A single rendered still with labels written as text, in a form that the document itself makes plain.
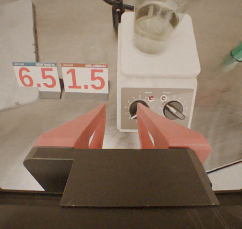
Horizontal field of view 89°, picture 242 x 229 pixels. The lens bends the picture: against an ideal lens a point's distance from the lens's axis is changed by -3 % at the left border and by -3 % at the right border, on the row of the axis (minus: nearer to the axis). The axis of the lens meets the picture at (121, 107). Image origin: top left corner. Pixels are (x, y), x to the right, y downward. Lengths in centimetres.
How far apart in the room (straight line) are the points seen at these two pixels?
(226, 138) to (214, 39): 24
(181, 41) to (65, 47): 25
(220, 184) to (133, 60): 27
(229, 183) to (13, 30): 58
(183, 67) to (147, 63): 5
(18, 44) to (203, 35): 45
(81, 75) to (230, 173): 34
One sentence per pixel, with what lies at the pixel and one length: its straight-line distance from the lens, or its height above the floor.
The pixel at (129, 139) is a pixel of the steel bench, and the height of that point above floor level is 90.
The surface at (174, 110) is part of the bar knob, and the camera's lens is 21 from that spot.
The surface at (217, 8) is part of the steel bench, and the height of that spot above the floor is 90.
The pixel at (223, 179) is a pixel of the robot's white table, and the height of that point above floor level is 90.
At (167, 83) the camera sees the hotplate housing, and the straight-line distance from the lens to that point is 22.
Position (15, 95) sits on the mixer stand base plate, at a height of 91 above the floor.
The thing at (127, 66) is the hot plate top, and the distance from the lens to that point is 20.
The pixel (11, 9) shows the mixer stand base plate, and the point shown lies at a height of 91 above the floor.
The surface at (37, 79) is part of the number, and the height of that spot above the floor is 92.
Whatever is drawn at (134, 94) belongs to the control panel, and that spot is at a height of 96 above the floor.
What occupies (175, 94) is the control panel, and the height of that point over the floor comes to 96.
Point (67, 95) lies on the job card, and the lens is 29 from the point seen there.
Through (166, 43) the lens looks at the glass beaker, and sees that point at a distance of 19.
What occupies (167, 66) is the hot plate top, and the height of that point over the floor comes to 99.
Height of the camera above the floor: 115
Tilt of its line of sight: 76 degrees down
